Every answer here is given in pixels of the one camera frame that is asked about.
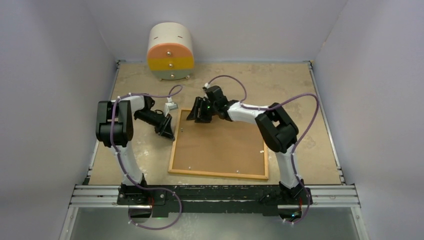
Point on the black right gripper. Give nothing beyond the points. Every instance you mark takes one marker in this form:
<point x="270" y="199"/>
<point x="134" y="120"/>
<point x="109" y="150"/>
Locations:
<point x="200" y="103"/>

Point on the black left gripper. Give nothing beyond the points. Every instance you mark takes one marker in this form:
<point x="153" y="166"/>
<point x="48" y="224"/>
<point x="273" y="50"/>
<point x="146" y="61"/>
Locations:
<point x="164" y="129"/>

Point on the yellow picture frame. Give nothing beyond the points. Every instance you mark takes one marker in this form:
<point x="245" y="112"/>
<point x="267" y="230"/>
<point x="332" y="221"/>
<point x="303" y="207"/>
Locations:
<point x="218" y="174"/>

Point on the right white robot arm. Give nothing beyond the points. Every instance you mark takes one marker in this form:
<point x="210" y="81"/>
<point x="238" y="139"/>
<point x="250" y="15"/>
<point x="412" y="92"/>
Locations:
<point x="278" y="130"/>

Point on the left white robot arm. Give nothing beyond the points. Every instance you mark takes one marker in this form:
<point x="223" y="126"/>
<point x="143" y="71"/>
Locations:
<point x="114" y="128"/>

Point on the round pastel drawer cabinet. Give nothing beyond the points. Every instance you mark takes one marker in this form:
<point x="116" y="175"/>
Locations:
<point x="170" y="54"/>

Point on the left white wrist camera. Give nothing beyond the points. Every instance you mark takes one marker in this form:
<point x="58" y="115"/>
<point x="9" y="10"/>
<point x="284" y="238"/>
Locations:
<point x="170" y="105"/>

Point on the aluminium extrusion frame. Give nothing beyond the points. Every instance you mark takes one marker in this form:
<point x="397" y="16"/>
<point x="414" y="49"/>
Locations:
<point x="335" y="214"/>

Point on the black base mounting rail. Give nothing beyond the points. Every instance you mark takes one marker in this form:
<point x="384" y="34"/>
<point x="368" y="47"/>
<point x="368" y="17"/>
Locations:
<point x="267" y="200"/>

